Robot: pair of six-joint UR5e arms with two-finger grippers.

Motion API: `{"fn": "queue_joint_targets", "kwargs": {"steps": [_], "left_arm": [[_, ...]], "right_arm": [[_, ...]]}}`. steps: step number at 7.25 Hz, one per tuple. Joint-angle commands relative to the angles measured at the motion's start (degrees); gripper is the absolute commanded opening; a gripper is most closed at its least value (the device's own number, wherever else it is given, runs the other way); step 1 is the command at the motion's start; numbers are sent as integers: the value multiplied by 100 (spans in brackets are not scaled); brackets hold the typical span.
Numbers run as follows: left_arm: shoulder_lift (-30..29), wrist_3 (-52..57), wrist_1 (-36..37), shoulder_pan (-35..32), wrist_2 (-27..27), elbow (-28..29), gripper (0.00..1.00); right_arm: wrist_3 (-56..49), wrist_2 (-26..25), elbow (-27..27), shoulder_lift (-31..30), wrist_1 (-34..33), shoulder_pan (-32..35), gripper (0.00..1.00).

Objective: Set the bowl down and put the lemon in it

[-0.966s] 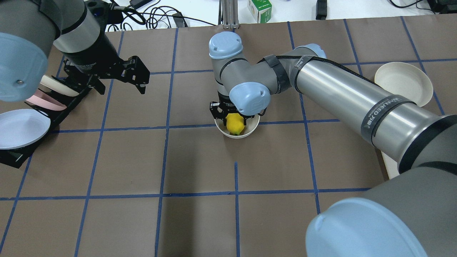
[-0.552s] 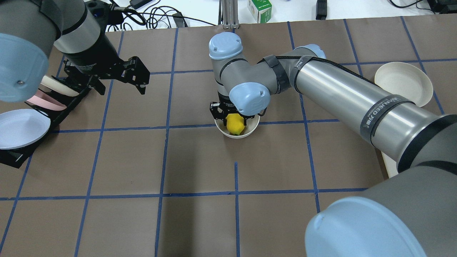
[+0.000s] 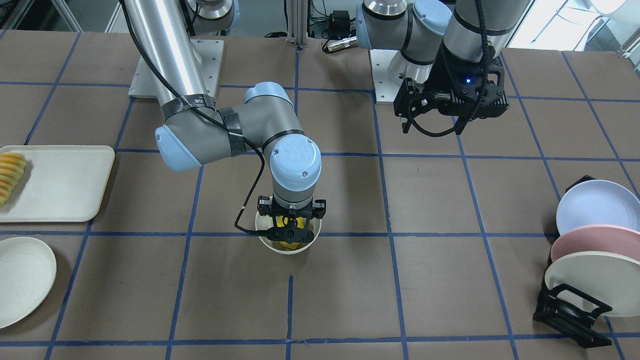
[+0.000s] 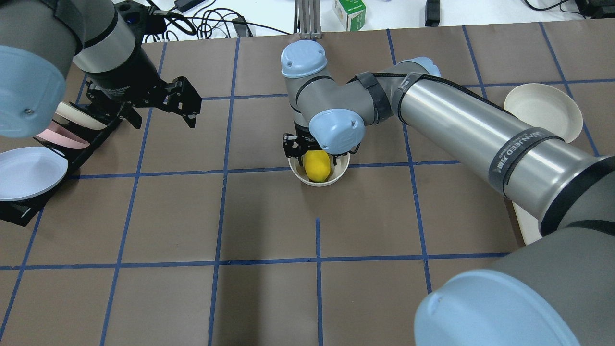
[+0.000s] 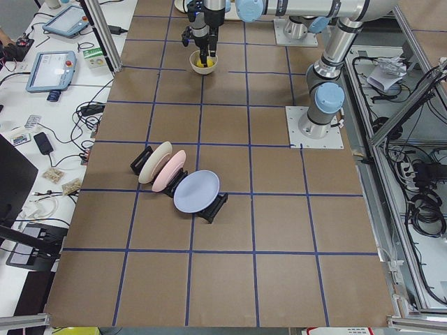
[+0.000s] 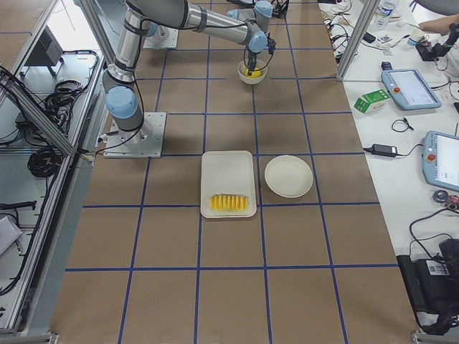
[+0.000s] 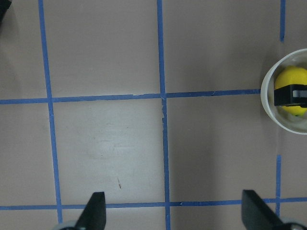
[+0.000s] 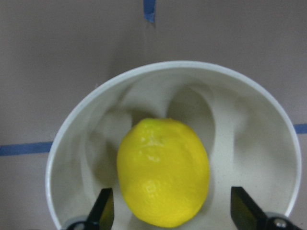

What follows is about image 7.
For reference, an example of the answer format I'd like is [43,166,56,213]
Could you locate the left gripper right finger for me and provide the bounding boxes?
[241,190,283,230]

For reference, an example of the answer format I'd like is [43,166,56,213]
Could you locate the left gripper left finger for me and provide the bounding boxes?
[74,192,106,230]

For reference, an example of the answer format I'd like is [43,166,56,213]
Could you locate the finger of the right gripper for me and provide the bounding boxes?
[274,84,307,108]

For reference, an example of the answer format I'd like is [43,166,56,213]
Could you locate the yellow lemon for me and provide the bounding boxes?
[274,66,307,116]

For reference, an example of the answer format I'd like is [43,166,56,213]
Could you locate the white ceramic bowl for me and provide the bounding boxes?
[260,49,307,135]

